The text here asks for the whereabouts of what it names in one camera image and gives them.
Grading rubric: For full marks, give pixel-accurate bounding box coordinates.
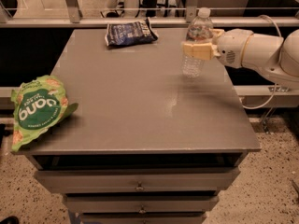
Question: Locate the grey drawer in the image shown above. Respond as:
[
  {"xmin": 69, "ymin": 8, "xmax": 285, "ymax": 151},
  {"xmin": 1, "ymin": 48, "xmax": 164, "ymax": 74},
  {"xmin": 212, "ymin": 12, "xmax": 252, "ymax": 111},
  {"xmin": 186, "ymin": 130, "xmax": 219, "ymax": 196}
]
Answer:
[
  {"xmin": 35, "ymin": 168, "xmax": 240, "ymax": 194},
  {"xmin": 64, "ymin": 195, "xmax": 219, "ymax": 213},
  {"xmin": 81, "ymin": 213, "xmax": 206, "ymax": 224}
]

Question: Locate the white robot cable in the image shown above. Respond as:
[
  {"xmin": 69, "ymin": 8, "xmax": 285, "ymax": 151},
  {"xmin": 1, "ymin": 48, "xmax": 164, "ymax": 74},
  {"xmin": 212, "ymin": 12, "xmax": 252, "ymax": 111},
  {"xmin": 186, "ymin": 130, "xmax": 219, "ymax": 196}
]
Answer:
[{"xmin": 241, "ymin": 14, "xmax": 283, "ymax": 110}]

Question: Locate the dark blue chip bag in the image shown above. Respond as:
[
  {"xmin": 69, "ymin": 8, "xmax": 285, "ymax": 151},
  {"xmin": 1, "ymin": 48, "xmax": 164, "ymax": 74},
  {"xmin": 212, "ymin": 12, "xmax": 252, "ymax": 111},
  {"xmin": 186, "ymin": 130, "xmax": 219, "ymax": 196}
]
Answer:
[{"xmin": 105, "ymin": 19, "xmax": 158, "ymax": 47}]

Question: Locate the green rice chip bag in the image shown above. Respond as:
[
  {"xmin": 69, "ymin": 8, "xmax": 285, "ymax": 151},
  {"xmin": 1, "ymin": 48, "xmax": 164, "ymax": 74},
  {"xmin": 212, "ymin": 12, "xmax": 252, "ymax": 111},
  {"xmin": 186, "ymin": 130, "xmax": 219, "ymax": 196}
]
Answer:
[{"xmin": 11, "ymin": 75, "xmax": 78, "ymax": 152}]

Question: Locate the top grey drawer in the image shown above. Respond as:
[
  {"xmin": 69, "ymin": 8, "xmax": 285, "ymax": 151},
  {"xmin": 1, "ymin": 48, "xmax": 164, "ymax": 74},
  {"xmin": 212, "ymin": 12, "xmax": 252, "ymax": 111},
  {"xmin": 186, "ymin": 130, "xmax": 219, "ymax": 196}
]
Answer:
[{"xmin": 35, "ymin": 168, "xmax": 240, "ymax": 194}]

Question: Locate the clear plastic water bottle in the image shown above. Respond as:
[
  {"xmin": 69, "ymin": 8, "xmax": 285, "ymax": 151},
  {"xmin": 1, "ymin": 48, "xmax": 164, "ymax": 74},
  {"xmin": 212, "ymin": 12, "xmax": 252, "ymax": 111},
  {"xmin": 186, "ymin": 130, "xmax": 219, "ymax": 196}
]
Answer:
[{"xmin": 182, "ymin": 7, "xmax": 213, "ymax": 78}]

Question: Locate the grey drawer cabinet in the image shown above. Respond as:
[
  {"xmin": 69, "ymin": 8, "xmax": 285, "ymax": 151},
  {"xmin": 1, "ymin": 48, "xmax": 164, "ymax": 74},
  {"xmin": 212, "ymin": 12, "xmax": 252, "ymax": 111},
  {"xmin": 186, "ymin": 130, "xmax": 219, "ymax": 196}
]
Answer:
[{"xmin": 12, "ymin": 27, "xmax": 262, "ymax": 224}]

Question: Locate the black shoe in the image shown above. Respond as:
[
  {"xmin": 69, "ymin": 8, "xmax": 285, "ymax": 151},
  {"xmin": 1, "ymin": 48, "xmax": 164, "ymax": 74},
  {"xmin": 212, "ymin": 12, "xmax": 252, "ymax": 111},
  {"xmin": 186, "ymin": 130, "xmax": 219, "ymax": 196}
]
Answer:
[{"xmin": 0, "ymin": 216, "xmax": 20, "ymax": 224}]

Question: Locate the bottom grey drawer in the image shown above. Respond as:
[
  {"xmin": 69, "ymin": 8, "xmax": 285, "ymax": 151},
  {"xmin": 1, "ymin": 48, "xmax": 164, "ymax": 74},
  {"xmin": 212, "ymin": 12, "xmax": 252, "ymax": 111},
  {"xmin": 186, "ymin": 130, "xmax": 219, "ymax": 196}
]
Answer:
[{"xmin": 81, "ymin": 213, "xmax": 206, "ymax": 224}]

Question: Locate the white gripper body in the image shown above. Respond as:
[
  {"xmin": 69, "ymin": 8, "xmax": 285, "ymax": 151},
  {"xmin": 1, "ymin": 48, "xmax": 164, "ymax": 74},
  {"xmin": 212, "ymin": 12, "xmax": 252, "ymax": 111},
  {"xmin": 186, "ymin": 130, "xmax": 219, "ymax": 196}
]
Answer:
[{"xmin": 217, "ymin": 29, "xmax": 253, "ymax": 68}]

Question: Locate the middle grey drawer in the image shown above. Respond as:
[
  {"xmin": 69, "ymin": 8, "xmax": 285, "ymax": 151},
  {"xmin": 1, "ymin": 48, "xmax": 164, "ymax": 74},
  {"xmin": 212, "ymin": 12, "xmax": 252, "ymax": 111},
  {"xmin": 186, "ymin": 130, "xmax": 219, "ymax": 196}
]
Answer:
[{"xmin": 64, "ymin": 195, "xmax": 219, "ymax": 213}]

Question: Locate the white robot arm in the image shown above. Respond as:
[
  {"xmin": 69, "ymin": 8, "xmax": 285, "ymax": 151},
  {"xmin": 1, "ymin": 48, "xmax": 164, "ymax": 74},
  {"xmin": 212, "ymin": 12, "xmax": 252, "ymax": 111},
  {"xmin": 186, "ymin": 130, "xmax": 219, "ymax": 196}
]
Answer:
[{"xmin": 182, "ymin": 29, "xmax": 299, "ymax": 89}]

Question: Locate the metal railing frame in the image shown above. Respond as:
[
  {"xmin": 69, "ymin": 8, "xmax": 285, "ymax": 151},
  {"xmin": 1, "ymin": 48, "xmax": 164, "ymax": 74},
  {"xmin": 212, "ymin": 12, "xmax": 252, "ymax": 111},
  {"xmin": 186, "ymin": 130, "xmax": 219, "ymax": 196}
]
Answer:
[{"xmin": 0, "ymin": 0, "xmax": 299, "ymax": 28}]

